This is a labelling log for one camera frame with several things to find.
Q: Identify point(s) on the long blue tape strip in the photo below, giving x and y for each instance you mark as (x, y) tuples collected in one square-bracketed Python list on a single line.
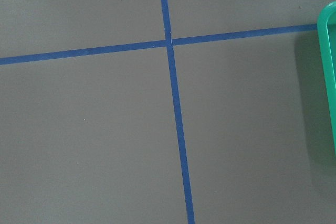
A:
[(177, 113)]

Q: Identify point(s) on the crossing blue tape strip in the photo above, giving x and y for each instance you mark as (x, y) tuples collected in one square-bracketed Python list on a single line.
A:
[(156, 44)]

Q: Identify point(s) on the green plastic tray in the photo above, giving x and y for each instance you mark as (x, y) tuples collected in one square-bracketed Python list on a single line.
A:
[(326, 35)]

